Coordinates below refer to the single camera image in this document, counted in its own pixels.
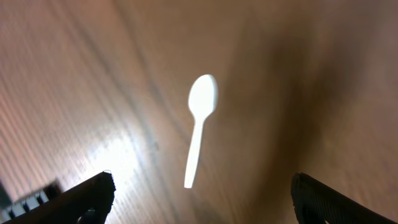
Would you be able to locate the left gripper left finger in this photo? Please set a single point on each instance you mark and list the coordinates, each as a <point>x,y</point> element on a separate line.
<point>88,202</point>

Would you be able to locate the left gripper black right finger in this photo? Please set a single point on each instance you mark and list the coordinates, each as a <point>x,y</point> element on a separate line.
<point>316,203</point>

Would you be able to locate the white plastic spoon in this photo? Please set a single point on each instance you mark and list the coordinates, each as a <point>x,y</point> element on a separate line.
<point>202,101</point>

